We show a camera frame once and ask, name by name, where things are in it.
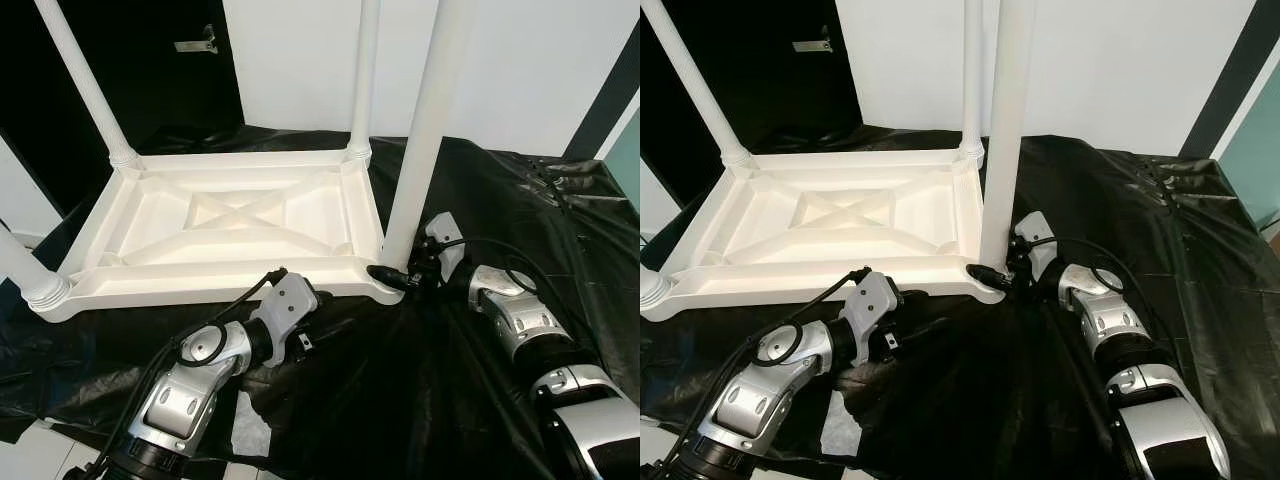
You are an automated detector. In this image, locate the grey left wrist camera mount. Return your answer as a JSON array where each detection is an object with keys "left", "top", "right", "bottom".
[
  {"left": 840, "top": 272, "right": 899, "bottom": 366},
  {"left": 250, "top": 275, "right": 319, "bottom": 366}
]

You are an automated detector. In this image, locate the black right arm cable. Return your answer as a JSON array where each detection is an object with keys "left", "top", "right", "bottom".
[
  {"left": 1025, "top": 238, "right": 1181, "bottom": 381},
  {"left": 430, "top": 238, "right": 601, "bottom": 381}
]

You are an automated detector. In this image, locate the black door frame post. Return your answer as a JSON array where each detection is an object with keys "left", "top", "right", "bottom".
[
  {"left": 1180, "top": 0, "right": 1280, "bottom": 159},
  {"left": 565, "top": 20, "right": 641, "bottom": 161}
]

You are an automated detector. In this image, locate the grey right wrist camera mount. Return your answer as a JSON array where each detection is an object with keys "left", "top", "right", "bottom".
[
  {"left": 420, "top": 213, "right": 463, "bottom": 281},
  {"left": 1012, "top": 212, "right": 1056, "bottom": 281}
]

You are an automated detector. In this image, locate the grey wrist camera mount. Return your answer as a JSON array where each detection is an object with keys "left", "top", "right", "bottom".
[
  {"left": 420, "top": 213, "right": 463, "bottom": 281},
  {"left": 1012, "top": 212, "right": 1056, "bottom": 281},
  {"left": 250, "top": 275, "right": 319, "bottom": 366},
  {"left": 840, "top": 272, "right": 899, "bottom": 366}
]

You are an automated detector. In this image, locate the black plastic table cover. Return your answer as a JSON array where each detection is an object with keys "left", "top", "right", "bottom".
[
  {"left": 640, "top": 125, "right": 1280, "bottom": 480},
  {"left": 0, "top": 125, "right": 641, "bottom": 480}
]

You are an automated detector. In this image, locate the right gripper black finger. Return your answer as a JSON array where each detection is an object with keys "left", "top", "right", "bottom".
[
  {"left": 367, "top": 263, "right": 411, "bottom": 293},
  {"left": 967, "top": 262, "right": 1006, "bottom": 296}
]

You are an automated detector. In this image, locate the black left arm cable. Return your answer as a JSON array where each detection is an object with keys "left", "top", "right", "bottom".
[
  {"left": 645, "top": 268, "right": 866, "bottom": 480},
  {"left": 65, "top": 268, "right": 289, "bottom": 480}
]

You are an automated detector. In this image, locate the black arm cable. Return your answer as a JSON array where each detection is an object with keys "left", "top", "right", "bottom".
[
  {"left": 430, "top": 238, "right": 601, "bottom": 381},
  {"left": 645, "top": 268, "right": 866, "bottom": 480},
  {"left": 1025, "top": 238, "right": 1181, "bottom": 381},
  {"left": 65, "top": 268, "right": 289, "bottom": 480}
]

